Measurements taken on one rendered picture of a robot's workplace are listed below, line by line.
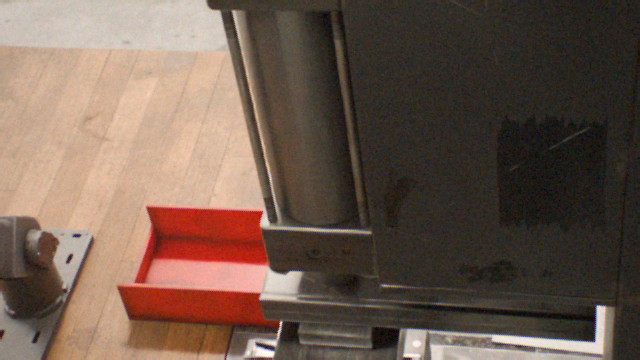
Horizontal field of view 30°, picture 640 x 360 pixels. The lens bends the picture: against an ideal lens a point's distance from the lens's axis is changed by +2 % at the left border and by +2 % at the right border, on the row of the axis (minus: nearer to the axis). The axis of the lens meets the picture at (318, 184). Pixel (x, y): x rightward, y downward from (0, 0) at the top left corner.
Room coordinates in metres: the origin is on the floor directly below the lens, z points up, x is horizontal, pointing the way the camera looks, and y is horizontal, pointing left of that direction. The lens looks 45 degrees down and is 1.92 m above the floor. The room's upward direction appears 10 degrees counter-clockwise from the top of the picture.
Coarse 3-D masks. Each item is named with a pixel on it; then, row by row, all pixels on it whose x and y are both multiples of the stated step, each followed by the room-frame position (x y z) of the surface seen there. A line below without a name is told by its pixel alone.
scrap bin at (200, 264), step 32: (160, 224) 0.95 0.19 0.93; (192, 224) 0.94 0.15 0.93; (224, 224) 0.93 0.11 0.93; (256, 224) 0.92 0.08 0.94; (160, 256) 0.93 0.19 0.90; (192, 256) 0.92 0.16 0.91; (224, 256) 0.91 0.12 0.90; (256, 256) 0.90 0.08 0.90; (128, 288) 0.84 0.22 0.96; (160, 288) 0.83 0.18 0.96; (192, 288) 0.82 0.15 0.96; (224, 288) 0.82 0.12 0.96; (256, 288) 0.85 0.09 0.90; (160, 320) 0.84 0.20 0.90; (192, 320) 0.83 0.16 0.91; (224, 320) 0.81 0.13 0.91; (256, 320) 0.80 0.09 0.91
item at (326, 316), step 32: (288, 288) 0.62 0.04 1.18; (320, 288) 0.61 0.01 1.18; (352, 288) 0.60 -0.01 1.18; (288, 320) 0.60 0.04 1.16; (320, 320) 0.59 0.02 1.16; (352, 320) 0.59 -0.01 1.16; (384, 320) 0.58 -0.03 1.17; (416, 320) 0.57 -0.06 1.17; (448, 320) 0.56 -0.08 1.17; (480, 320) 0.56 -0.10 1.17; (512, 320) 0.55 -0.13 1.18; (544, 320) 0.54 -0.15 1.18; (576, 320) 0.54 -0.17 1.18; (288, 352) 0.58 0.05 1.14; (320, 352) 0.58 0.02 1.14; (352, 352) 0.57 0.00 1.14; (384, 352) 0.57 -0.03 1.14
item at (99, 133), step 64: (0, 64) 1.33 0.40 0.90; (64, 64) 1.31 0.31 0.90; (128, 64) 1.29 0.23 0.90; (192, 64) 1.27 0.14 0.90; (0, 128) 1.20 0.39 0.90; (64, 128) 1.18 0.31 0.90; (128, 128) 1.16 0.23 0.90; (192, 128) 1.14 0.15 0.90; (0, 192) 1.08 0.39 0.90; (64, 192) 1.06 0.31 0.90; (128, 192) 1.05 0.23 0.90; (192, 192) 1.03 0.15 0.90; (256, 192) 1.01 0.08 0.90; (128, 256) 0.94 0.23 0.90; (64, 320) 0.86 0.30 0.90; (128, 320) 0.85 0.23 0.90
